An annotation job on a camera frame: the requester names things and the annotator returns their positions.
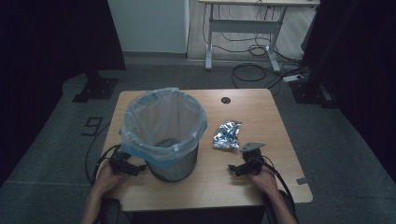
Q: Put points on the black curtain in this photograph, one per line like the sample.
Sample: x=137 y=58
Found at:
x=49 y=46
x=358 y=62

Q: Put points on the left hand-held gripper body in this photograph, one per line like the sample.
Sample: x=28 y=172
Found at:
x=122 y=164

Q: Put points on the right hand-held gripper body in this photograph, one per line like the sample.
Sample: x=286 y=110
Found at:
x=251 y=161

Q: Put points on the trash bin with plastic liner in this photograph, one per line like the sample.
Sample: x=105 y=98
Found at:
x=162 y=119

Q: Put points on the grey tape piece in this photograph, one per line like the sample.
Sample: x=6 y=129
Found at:
x=301 y=180

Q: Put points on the person's left hand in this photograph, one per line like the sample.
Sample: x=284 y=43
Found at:
x=106 y=180

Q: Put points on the person's right hand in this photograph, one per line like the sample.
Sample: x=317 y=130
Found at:
x=265 y=180

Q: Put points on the white desk frame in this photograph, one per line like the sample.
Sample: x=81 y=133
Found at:
x=246 y=26

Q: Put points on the silver foil packet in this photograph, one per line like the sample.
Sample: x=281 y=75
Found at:
x=227 y=135

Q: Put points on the white cabinet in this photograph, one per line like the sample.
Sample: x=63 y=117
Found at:
x=148 y=26

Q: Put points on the black stand base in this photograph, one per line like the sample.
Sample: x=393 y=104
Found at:
x=96 y=88
x=311 y=93

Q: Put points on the grey metal mesh trash bin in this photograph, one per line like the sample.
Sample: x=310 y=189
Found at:
x=176 y=166

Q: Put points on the white power strip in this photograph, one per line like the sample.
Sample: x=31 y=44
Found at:
x=293 y=78

